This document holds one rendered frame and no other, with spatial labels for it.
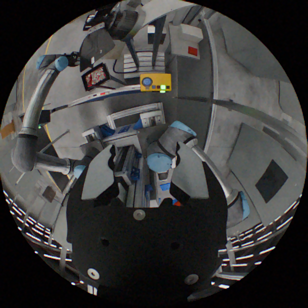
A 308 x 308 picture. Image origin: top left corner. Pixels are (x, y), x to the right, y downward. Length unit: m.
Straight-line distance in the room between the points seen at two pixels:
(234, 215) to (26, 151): 0.72
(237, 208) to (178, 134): 0.37
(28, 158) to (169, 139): 0.55
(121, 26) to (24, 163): 0.71
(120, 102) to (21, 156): 1.52
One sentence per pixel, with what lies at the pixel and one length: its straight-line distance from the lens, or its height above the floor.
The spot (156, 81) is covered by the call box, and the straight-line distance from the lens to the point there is 0.52.
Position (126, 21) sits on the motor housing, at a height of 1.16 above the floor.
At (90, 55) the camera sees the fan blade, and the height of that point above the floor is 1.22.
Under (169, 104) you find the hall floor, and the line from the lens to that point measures 1.63.
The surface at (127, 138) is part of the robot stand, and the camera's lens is 0.72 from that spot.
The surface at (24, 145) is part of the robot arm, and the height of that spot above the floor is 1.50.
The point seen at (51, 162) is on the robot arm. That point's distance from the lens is 0.61.
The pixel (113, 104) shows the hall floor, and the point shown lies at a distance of 1.69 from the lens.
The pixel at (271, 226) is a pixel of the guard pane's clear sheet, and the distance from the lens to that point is 0.56.
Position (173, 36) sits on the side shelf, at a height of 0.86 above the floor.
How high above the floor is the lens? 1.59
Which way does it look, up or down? 57 degrees down
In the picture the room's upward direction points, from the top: 176 degrees clockwise
